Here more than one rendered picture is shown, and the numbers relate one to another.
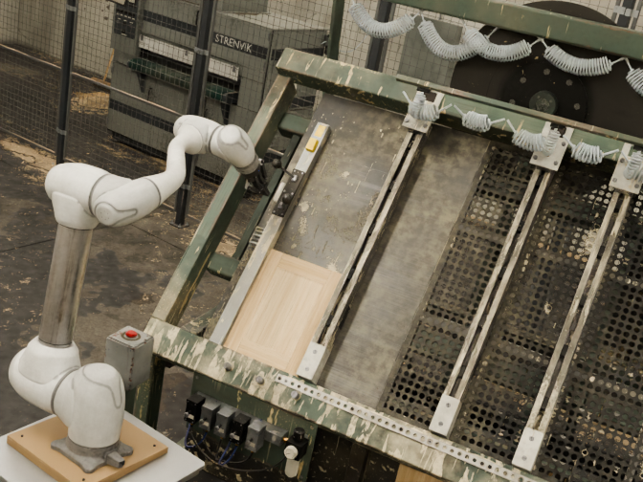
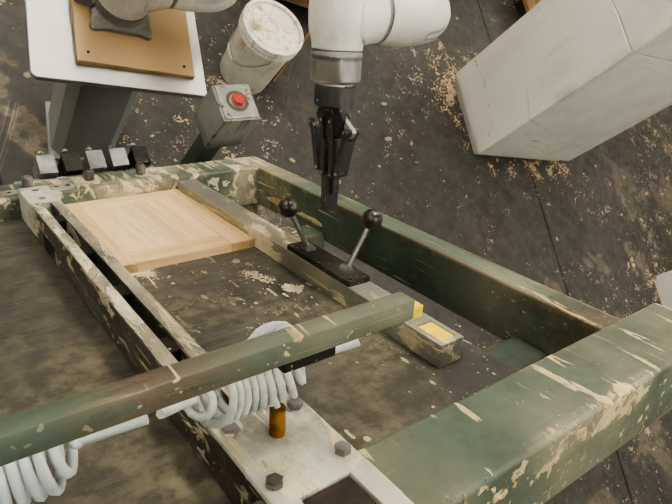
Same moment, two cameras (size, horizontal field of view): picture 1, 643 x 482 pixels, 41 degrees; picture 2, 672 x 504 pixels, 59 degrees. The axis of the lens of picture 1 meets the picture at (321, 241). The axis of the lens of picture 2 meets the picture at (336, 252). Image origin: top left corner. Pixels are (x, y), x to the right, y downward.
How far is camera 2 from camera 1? 3.10 m
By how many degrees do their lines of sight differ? 70
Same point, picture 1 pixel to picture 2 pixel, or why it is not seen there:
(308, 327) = (93, 226)
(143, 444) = (98, 47)
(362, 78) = (538, 397)
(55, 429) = (168, 14)
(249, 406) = not seen: hidden behind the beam
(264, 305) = (180, 216)
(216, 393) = not seen: hidden behind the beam
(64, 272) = not seen: outside the picture
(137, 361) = (207, 102)
